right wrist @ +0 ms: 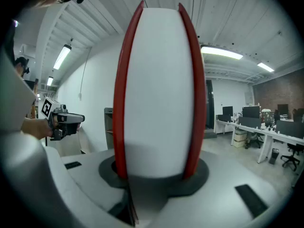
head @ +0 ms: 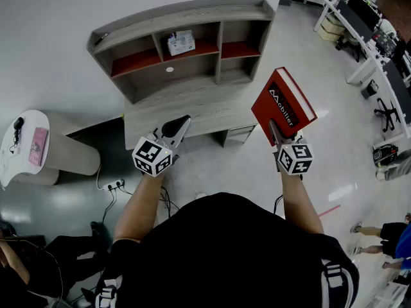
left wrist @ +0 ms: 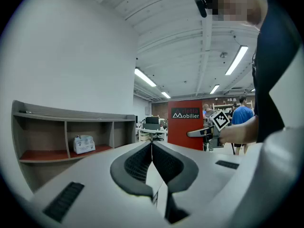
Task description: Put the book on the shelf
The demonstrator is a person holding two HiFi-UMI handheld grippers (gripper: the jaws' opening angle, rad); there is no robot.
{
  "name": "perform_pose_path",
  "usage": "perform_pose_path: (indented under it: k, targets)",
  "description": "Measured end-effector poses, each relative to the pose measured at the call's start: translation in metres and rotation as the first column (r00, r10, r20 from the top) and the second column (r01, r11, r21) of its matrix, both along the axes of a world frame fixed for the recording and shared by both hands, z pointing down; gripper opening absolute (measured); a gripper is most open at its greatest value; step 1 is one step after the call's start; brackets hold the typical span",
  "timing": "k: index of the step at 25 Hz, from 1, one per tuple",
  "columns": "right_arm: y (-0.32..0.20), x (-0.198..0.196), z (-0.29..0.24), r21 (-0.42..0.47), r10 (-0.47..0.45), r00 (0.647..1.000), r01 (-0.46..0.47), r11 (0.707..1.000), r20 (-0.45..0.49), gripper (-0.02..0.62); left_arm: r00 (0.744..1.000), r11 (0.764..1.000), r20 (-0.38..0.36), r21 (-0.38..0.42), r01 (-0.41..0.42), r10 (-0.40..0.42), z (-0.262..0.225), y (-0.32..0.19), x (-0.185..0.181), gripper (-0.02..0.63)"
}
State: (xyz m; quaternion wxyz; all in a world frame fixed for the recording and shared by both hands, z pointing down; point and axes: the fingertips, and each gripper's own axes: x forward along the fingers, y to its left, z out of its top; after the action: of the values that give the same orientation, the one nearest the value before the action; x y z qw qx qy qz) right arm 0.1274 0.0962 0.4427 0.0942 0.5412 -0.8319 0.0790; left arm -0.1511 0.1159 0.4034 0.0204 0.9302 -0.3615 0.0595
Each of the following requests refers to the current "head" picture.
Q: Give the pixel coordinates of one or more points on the light grey wooden desk top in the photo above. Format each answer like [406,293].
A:
[208,107]

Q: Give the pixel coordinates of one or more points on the grey wooden desk hutch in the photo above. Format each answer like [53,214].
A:
[180,18]

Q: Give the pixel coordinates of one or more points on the beige storage crate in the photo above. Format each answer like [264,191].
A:
[335,24]
[329,34]

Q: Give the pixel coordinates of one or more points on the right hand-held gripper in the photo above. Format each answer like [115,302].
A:
[293,159]

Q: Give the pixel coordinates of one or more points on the long white office desk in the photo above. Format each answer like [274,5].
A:
[369,51]

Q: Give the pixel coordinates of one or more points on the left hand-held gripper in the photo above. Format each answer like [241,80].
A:
[151,154]

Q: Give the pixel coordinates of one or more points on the person's right forearm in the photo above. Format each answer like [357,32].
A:
[298,204]

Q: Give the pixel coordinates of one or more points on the sticker covered board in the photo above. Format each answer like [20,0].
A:
[383,42]

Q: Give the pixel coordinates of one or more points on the pink booklet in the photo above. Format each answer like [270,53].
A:
[38,146]

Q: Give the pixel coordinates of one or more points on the black office chair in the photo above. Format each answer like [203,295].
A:
[387,112]
[351,48]

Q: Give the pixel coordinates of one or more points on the black computer monitor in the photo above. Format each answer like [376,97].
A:
[366,10]

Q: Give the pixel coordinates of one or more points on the black waste bin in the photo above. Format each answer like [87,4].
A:
[370,90]

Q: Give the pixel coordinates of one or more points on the person's left forearm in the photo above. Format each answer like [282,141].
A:
[138,204]

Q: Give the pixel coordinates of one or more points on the red hardcover book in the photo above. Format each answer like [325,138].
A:
[263,111]

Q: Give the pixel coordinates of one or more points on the white power strip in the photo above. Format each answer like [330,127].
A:
[112,184]

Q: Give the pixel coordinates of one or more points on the person's black shirt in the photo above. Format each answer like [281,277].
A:
[224,252]

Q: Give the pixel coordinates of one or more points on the white tissue box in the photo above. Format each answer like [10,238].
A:
[181,43]

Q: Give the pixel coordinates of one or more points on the black bag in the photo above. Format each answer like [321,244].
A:
[385,154]

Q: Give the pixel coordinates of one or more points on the white table with beige pedestal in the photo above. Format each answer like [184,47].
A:
[32,119]

